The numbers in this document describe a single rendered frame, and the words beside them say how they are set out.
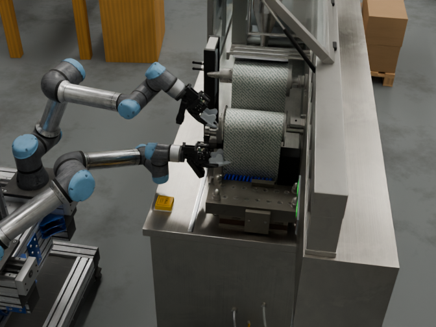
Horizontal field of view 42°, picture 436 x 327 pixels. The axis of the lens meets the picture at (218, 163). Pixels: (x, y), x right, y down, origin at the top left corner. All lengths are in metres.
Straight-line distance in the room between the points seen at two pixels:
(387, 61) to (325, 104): 3.64
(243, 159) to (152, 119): 2.41
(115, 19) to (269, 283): 3.53
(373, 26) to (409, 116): 0.84
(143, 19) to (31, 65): 1.17
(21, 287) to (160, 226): 0.61
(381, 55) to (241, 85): 3.00
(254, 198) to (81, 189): 0.69
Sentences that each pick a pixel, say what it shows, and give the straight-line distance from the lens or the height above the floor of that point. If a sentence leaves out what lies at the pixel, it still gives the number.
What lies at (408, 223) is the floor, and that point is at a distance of 3.93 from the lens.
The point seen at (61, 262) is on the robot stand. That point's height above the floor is 0.21.
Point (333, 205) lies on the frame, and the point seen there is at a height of 1.62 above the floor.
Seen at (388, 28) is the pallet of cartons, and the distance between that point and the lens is 5.22.
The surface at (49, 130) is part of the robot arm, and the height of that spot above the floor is 1.06.
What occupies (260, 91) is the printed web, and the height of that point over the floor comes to 1.31.
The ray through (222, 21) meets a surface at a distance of 3.22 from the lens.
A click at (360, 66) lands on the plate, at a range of 2.47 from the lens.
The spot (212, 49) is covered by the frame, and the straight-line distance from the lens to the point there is 2.52.
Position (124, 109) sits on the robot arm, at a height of 1.39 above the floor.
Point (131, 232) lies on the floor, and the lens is 3.67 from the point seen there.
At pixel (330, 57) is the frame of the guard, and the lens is 1.97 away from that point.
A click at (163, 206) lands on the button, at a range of 2.44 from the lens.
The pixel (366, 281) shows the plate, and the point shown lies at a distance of 1.60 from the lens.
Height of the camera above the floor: 2.53
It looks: 37 degrees down
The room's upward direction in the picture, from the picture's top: 1 degrees clockwise
